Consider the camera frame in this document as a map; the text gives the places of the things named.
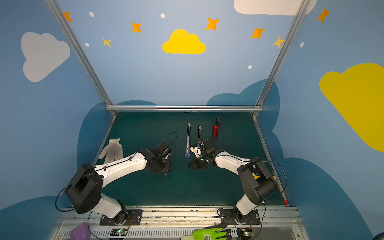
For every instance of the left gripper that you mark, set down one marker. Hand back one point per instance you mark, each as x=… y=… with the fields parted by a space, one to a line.
x=163 y=167

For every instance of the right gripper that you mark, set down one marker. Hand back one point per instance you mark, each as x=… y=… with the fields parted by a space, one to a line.
x=197 y=163

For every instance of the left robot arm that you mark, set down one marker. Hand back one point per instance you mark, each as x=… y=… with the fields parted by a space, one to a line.
x=85 y=188

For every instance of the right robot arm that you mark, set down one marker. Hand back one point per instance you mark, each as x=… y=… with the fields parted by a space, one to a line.
x=257 y=180

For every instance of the red spray bottle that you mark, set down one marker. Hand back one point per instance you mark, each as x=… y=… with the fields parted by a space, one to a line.
x=216 y=128

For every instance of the white knit glove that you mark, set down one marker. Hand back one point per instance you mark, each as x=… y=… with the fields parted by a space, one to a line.
x=112 y=152

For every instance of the green black work glove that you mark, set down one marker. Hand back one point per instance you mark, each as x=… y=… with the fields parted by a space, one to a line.
x=216 y=232

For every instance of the purple cloth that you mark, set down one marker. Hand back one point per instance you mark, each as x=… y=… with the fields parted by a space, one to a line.
x=81 y=232

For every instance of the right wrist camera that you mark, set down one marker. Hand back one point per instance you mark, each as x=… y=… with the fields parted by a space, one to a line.
x=197 y=151

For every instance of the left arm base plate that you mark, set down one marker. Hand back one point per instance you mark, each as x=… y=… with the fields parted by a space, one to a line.
x=132 y=216

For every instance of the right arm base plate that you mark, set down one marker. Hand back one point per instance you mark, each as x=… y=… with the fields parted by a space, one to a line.
x=234 y=217

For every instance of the aluminium rail frame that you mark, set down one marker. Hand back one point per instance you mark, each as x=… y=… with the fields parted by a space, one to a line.
x=57 y=12

